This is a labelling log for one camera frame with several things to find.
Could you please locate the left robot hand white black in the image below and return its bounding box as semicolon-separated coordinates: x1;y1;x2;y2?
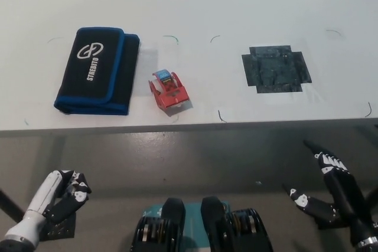
2;169;93;247

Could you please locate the red tape dispenser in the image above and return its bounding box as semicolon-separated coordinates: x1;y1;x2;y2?
148;69;191;109

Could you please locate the robot torso black teal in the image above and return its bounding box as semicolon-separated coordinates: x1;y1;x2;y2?
129;195;274;252

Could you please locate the black tape patch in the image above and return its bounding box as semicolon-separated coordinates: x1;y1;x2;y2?
241;44;313;95

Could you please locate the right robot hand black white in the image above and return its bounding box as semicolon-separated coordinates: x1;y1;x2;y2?
282;139;378;247

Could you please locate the black blue fabric notebook case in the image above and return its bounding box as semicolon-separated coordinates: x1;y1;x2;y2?
53;27;141;116

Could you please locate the black table leg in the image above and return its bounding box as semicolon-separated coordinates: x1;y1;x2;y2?
0;188;26;223

